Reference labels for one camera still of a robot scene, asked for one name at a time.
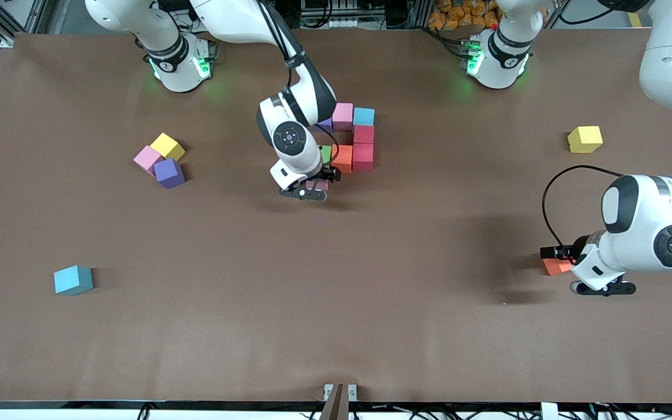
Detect aluminium frame profile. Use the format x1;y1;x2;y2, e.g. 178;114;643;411
0;0;51;47

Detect yellow foam block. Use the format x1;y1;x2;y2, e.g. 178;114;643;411
568;125;604;154
150;132;186;162

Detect orange foam block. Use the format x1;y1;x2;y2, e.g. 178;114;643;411
332;145;353;174
542;257;575;277

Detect pile of orange objects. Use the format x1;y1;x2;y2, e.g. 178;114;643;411
428;0;503;31

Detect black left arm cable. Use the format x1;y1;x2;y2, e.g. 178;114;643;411
541;0;672;249

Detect black equipment rack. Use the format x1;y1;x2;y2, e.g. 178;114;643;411
278;0;430;30

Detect camera mount post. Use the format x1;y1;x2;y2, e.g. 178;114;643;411
320;383;359;420

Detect table cover mat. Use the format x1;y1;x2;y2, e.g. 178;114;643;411
0;28;672;403

